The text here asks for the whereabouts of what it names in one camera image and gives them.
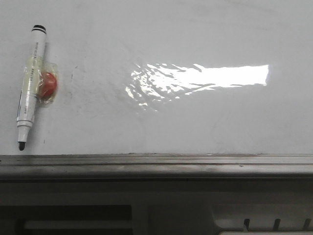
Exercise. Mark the red round magnet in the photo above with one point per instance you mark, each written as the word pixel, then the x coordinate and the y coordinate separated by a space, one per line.
pixel 48 86

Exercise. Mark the white black whiteboard marker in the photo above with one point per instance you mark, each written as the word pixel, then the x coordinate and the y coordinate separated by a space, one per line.
pixel 27 103

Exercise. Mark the white whiteboard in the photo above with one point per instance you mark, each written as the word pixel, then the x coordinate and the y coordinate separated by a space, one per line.
pixel 164 76

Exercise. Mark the white plastic casing below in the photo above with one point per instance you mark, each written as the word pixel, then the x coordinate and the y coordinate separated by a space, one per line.
pixel 214 207

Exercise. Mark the grey aluminium whiteboard frame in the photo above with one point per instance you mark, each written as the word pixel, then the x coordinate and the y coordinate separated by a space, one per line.
pixel 154 166

